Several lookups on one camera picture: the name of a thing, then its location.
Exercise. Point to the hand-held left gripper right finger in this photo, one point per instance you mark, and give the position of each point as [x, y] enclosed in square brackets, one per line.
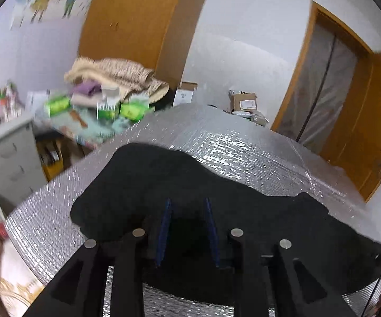
[213, 231]

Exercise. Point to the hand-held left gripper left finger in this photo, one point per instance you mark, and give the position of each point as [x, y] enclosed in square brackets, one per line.
[164, 231]

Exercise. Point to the black garment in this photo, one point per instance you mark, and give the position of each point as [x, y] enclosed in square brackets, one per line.
[177, 178]

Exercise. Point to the side table with patterned top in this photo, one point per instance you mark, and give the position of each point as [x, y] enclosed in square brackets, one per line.
[95, 132]

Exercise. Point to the yellow storage box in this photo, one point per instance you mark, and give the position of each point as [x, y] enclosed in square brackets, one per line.
[57, 168]

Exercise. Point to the green tissue pack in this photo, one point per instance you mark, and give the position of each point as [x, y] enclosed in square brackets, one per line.
[58, 105]
[134, 109]

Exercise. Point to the black cloth pile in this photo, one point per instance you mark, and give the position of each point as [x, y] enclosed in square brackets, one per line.
[162, 100]

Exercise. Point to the green white medicine box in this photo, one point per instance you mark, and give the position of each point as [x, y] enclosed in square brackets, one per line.
[108, 112]

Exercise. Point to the brown cardboard box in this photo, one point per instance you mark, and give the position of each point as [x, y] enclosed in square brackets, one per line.
[245, 102]

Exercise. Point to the white cardboard box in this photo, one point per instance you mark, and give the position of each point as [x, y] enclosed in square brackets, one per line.
[184, 95]

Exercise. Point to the wooden comb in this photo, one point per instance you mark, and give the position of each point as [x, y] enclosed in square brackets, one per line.
[77, 120]

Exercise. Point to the beige folded cloth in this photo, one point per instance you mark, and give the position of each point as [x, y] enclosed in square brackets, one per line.
[85, 99]

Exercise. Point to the patterned bed sheet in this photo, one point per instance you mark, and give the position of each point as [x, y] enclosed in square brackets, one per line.
[15, 277]

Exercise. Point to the beige floral blanket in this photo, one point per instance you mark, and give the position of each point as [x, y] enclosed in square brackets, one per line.
[124, 74]

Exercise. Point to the purple cloth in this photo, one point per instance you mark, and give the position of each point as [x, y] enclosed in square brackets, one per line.
[86, 88]

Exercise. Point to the grey drawer cabinet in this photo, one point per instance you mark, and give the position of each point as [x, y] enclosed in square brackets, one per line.
[9, 165]

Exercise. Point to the wooden door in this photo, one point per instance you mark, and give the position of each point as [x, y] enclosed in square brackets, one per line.
[368, 115]

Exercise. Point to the white plastic packet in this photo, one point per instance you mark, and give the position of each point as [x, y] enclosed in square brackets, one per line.
[37, 100]

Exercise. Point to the clear plastic door curtain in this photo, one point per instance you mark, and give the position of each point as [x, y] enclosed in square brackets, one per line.
[322, 82]

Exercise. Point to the wooden wardrobe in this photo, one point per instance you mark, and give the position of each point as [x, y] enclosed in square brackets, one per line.
[127, 16]

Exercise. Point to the wooden door frame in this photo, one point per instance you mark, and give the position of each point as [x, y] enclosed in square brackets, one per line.
[309, 39]

